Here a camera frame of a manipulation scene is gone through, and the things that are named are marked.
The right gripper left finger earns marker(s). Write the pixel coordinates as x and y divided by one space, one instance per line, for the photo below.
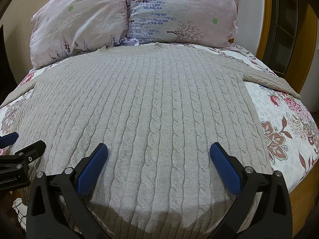
56 208

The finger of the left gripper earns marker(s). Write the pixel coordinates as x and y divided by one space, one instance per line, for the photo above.
28 154
8 139

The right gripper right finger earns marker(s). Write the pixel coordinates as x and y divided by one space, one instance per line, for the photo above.
273 217

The beige cable-knit sweater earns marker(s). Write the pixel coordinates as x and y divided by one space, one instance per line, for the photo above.
158 108

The floral bed sheet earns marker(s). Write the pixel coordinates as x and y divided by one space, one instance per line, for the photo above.
290 131

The pink floral left pillow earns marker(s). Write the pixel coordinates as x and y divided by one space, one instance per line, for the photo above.
62 27

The blue floral right pillow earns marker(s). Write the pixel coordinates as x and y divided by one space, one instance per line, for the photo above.
210 23

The wooden bed frame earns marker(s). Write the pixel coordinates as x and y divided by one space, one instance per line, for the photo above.
303 202

